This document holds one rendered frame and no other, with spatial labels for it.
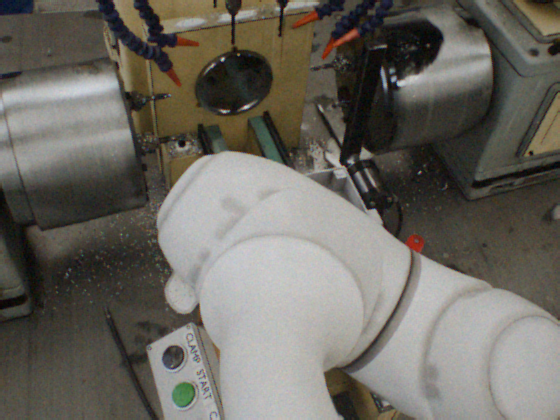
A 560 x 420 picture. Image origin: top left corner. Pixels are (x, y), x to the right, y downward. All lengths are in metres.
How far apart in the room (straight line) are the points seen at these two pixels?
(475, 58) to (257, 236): 0.83
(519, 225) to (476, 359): 1.00
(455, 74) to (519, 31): 0.14
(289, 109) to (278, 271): 0.96
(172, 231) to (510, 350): 0.22
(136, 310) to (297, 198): 0.79
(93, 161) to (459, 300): 0.65
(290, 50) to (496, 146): 0.43
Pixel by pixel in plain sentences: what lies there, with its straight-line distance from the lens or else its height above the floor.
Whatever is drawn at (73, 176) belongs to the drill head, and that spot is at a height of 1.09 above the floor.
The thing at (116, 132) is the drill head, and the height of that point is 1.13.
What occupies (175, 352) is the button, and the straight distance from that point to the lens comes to 0.83.
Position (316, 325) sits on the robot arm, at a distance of 0.37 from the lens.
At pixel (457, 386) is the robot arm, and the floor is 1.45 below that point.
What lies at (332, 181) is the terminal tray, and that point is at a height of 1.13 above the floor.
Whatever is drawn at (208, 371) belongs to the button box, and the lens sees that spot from 0.81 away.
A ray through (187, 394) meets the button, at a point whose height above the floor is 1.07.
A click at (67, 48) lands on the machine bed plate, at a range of 1.68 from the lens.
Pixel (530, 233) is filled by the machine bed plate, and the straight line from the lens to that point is 1.40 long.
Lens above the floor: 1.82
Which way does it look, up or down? 52 degrees down
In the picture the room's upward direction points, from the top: 7 degrees clockwise
